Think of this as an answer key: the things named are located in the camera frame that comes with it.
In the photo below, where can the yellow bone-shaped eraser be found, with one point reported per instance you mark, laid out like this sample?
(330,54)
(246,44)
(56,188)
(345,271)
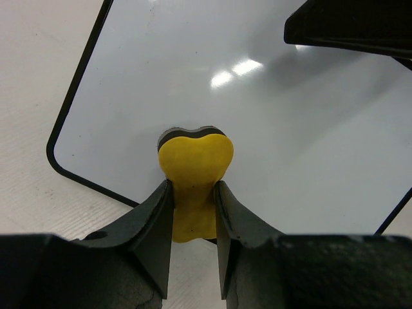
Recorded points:
(194,160)

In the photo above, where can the small black-framed whiteboard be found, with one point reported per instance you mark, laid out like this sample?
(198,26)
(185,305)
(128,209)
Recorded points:
(322,136)

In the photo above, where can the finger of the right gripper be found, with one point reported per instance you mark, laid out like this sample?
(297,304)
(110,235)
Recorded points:
(377,27)

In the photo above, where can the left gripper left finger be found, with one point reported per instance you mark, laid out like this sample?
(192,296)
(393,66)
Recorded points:
(122,265)

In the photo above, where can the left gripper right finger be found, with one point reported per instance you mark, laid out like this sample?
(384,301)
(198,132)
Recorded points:
(260,267)

